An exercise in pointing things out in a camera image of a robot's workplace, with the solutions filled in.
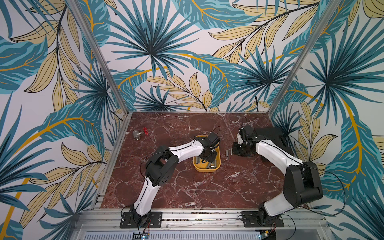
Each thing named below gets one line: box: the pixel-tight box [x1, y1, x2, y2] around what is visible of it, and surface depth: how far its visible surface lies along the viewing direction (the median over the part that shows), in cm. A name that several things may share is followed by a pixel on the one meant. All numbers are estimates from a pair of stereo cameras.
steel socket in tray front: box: [206, 162, 217, 169], surface depth 92 cm
